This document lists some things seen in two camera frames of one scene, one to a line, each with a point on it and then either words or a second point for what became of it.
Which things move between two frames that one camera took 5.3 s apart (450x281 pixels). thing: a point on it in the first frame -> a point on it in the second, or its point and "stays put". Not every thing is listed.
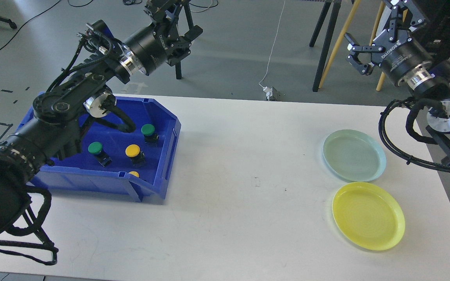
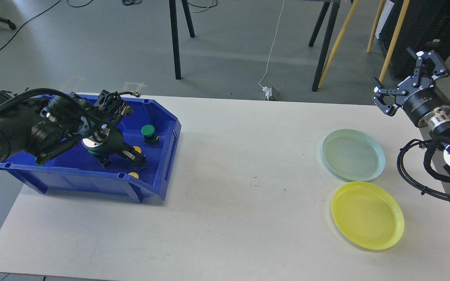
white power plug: [268, 91] stays put
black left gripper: [159, 42] -> [106, 141]
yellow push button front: [134, 173] stays put
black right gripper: [401, 54] -> [424, 104]
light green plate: [354, 155] stays put
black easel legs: [318, 32] stays put
